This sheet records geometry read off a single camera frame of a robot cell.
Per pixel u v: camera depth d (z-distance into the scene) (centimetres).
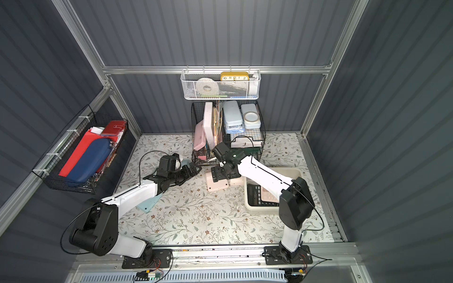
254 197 87
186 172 79
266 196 86
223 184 95
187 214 87
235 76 87
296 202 45
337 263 72
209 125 90
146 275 70
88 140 75
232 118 94
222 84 90
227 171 70
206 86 84
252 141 92
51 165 62
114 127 80
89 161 69
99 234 43
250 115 97
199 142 100
